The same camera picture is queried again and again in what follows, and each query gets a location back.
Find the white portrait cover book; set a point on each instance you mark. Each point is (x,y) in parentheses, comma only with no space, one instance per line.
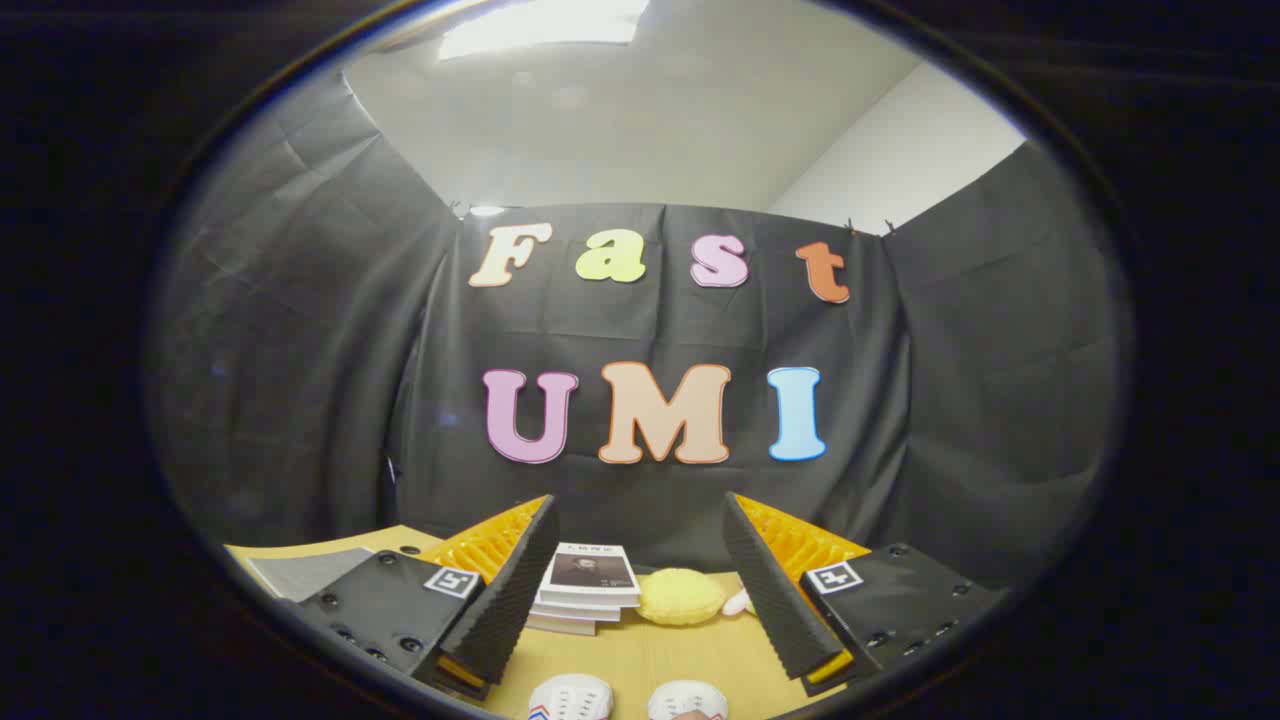
(590,575)

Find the plain white book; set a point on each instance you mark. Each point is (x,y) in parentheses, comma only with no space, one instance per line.
(575,612)

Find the tan cover thick book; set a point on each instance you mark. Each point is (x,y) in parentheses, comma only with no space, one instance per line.
(560,626)

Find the yellow round plush cushion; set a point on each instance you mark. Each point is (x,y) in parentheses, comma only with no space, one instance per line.
(680,597)

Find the white striped canvas shoe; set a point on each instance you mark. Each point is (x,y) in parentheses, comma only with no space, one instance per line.
(688,700)
(570,698)

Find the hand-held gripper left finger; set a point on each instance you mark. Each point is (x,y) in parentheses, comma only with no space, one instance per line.
(505,600)

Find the pink plush toy green shirt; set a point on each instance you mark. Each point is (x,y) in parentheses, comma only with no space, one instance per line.
(738,602)

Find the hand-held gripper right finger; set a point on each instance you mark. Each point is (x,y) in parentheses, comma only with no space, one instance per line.
(770,600)

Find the black backdrop cloth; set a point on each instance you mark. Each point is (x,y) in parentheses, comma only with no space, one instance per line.
(350,400)

